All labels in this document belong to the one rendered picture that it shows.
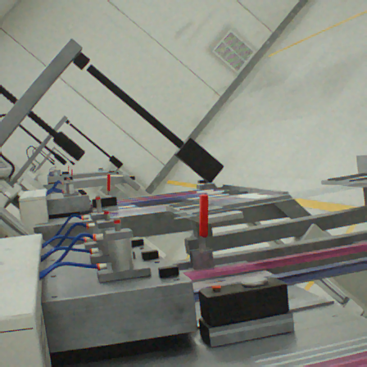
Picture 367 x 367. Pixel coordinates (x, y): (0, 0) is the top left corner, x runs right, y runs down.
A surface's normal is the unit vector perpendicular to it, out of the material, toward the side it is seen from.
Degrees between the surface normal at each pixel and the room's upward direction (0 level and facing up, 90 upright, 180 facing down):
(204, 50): 90
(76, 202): 90
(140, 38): 90
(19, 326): 90
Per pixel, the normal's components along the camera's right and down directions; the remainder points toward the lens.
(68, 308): 0.21, 0.03
